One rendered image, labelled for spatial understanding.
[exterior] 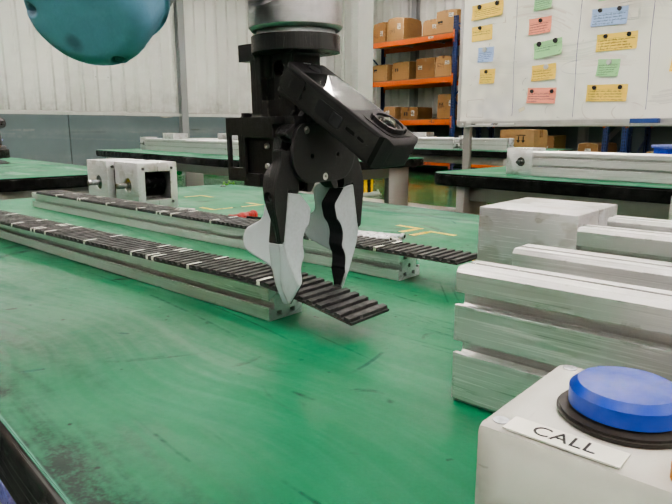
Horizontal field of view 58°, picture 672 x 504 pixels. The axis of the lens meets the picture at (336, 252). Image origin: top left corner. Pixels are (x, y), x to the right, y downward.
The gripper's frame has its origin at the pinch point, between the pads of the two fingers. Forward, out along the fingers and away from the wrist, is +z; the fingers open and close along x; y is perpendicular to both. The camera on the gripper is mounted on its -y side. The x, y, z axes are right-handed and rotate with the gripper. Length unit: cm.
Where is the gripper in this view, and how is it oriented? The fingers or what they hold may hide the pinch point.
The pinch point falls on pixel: (320, 283)
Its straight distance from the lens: 51.3
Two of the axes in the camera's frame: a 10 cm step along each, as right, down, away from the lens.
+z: 0.2, 9.8, 2.1
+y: -7.4, -1.3, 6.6
